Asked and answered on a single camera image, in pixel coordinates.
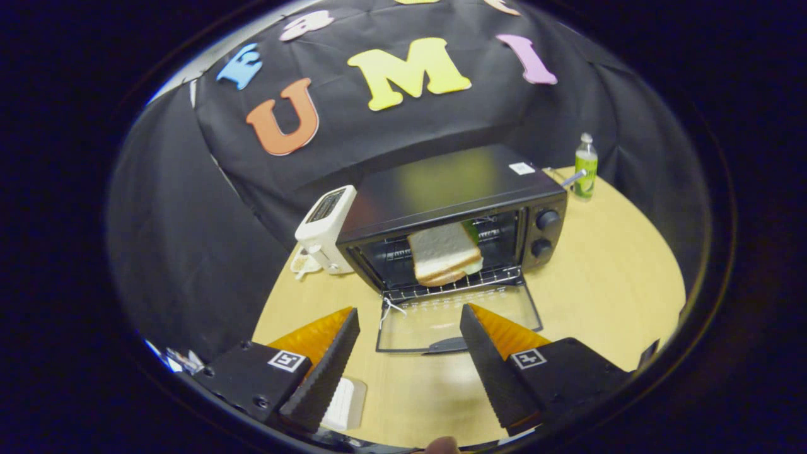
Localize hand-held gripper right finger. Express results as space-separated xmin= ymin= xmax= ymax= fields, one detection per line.
xmin=460 ymin=303 xmax=632 ymax=437

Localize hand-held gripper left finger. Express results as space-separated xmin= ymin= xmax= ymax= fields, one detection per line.
xmin=191 ymin=307 xmax=361 ymax=434

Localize toast bread sandwich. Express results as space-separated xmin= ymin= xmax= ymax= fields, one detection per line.
xmin=407 ymin=221 xmax=485 ymax=288

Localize black toaster oven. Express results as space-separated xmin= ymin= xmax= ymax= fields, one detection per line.
xmin=336 ymin=144 xmax=568 ymax=356

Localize white pop-up toaster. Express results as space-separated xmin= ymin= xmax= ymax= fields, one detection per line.
xmin=294 ymin=185 xmax=358 ymax=276

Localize small white plate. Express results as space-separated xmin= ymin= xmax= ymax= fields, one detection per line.
xmin=320 ymin=376 xmax=368 ymax=432

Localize small white patterned dish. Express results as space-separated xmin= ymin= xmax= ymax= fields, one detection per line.
xmin=290 ymin=248 xmax=323 ymax=281

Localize black backdrop cloth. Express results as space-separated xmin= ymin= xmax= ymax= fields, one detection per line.
xmin=107 ymin=0 xmax=713 ymax=365

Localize green label drink bottle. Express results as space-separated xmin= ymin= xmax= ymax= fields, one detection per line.
xmin=574 ymin=132 xmax=599 ymax=200

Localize white string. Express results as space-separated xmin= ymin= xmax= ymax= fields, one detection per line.
xmin=378 ymin=296 xmax=408 ymax=330

